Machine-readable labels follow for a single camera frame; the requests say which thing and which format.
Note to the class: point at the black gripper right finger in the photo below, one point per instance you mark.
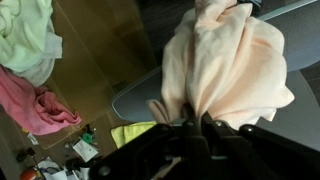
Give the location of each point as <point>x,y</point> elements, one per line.
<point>260,156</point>

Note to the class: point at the light green towel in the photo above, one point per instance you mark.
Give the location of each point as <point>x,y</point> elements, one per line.
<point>23,36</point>

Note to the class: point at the red ball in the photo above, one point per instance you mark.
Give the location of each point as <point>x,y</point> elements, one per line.
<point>28,174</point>

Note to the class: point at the small white card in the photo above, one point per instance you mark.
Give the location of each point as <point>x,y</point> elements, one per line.
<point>85,150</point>

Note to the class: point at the yellow microfibre cloth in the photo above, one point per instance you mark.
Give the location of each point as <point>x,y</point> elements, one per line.
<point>133,133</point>

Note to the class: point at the grey office chair black frame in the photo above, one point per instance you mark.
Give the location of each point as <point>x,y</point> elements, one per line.
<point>300,43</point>

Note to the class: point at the white paper stack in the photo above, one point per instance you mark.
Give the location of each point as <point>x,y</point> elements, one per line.
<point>53,171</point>

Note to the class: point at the brown cardboard box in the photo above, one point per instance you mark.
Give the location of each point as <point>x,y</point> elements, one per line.
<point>100,60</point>

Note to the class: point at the peach cloth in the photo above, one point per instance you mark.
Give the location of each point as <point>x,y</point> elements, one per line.
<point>226,66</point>

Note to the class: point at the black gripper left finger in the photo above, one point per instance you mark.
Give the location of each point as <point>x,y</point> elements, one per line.
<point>150,156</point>

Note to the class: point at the pink cloth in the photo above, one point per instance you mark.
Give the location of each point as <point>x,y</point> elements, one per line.
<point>30,110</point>

